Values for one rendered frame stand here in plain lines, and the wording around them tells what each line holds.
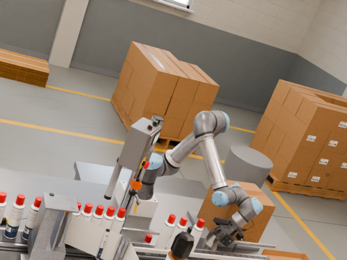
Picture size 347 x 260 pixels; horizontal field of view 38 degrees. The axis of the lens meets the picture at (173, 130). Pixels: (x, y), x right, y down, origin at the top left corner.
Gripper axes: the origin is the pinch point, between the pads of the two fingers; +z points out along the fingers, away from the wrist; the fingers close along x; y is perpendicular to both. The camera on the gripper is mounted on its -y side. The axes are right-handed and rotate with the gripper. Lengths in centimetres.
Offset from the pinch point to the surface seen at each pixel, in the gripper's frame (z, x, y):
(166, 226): 4.4, -27.1, 1.4
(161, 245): 13.0, -20.7, 2.4
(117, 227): 19, -46, 3
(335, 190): -96, 327, -261
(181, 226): -0.7, -21.5, 2.2
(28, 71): 91, 0, -432
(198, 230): -4.7, -13.0, 2.8
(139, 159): -11, -64, 1
